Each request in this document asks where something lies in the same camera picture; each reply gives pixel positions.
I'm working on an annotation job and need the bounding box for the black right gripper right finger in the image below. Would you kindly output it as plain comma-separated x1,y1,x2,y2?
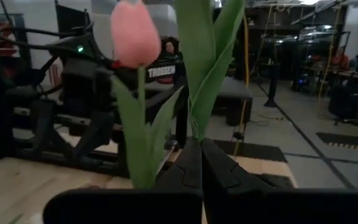
201,138,358,224

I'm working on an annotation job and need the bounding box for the pink artificial tulip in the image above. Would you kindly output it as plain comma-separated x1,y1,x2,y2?
109,0,185,190
174,0,247,143

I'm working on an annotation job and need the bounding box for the yellow hanging cable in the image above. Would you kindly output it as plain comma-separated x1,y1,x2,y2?
233,14,251,156
317,2,343,103

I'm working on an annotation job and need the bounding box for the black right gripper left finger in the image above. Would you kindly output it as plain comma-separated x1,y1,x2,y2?
42,138,204,224

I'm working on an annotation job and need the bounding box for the black rolling cart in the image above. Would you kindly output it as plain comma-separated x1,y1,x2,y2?
328,83,358,121

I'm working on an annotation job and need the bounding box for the black padded bench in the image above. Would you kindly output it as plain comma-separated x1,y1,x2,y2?
214,76,254,127

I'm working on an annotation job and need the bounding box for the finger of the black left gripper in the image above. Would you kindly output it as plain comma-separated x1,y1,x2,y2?
72,111,116,160
29,98,57,156

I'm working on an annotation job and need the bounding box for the person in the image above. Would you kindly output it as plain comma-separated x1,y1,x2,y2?
160,36,181,63

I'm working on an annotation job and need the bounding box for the black floor mat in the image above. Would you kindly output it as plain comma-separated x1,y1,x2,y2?
213,139,288,163
315,132,358,152

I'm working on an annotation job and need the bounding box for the black monitor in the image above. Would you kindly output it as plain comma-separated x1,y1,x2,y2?
54,2,91,35

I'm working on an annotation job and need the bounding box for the black pedestal stand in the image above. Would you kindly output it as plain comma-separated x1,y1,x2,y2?
263,62,281,108

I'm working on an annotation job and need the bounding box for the black aluminium table frame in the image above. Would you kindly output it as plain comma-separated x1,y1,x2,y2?
0,90,189,178

